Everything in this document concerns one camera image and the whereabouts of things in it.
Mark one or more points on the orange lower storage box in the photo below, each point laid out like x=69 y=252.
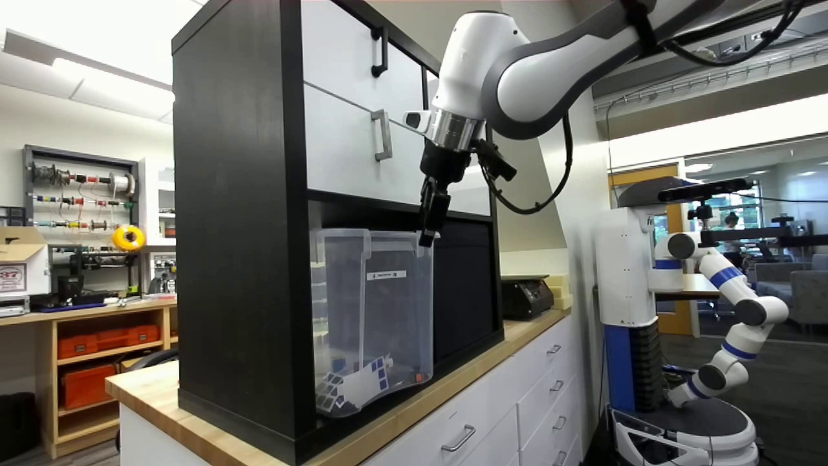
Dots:
x=87 y=386

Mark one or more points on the silver lower drawer handle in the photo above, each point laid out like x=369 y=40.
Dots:
x=382 y=124

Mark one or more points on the cardboard box on left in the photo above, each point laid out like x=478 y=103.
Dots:
x=24 y=263

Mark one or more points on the yellow filament spool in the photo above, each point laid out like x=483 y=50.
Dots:
x=129 y=238

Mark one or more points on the orange storage box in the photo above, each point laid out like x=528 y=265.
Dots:
x=87 y=342
x=87 y=386

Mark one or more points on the white base cabinet with drawers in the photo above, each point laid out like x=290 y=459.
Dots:
x=480 y=414

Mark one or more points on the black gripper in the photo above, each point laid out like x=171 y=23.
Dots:
x=440 y=169

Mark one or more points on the black 3d printer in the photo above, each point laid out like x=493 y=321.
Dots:
x=90 y=278

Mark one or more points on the black upper drawer handle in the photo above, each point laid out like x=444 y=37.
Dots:
x=382 y=53

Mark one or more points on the black device on counter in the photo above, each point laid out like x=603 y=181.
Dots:
x=527 y=299

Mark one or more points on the clear plastic storage bin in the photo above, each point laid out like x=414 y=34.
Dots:
x=370 y=299

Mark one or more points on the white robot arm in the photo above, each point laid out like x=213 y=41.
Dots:
x=496 y=79

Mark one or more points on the white drawer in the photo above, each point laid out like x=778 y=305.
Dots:
x=341 y=50
x=341 y=150

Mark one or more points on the white upper drawer front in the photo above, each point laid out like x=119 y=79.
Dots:
x=341 y=50

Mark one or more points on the white and blue checkered item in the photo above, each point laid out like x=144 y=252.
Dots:
x=345 y=393

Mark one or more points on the wooden workbench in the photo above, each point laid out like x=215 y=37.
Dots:
x=72 y=430

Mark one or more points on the white lower drawer front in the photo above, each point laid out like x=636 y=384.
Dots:
x=341 y=150

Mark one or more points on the grey wall parts rack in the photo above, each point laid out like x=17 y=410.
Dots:
x=79 y=198

